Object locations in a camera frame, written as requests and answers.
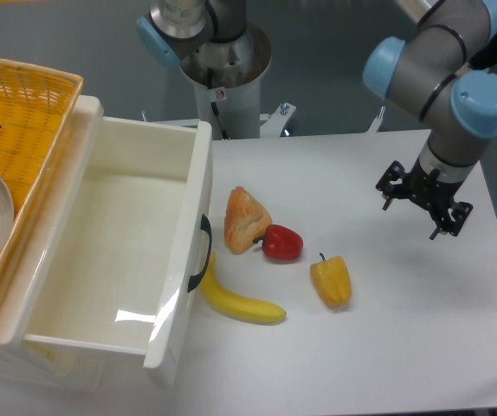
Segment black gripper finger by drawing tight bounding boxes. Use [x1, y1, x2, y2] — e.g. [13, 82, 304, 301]
[376, 160, 409, 211]
[429, 200, 474, 240]

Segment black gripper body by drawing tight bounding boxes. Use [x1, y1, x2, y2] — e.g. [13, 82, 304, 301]
[407, 159, 463, 212]

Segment black top drawer handle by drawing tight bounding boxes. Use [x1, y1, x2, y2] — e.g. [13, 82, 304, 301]
[187, 213, 213, 293]

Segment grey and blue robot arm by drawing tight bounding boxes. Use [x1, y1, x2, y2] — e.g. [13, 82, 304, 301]
[136, 1, 497, 236]

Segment white drawer cabinet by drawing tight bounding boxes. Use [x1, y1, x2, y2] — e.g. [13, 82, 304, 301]
[0, 94, 176, 393]

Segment yellow toy bell pepper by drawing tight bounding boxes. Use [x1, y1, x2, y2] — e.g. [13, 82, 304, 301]
[310, 252, 352, 309]

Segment red toy bell pepper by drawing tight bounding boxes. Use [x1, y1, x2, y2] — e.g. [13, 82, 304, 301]
[253, 224, 304, 261]

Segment toy croissant pastry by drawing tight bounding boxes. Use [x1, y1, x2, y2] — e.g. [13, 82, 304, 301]
[224, 186, 272, 255]

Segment yellow toy banana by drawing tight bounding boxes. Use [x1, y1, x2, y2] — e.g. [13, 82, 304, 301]
[198, 252, 287, 325]

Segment yellow woven basket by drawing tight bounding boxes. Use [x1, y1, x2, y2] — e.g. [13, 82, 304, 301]
[0, 58, 83, 288]

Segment white metal base frame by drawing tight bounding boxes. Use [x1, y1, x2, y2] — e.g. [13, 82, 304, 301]
[159, 102, 385, 138]

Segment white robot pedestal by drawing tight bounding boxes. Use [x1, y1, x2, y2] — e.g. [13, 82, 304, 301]
[180, 23, 272, 140]

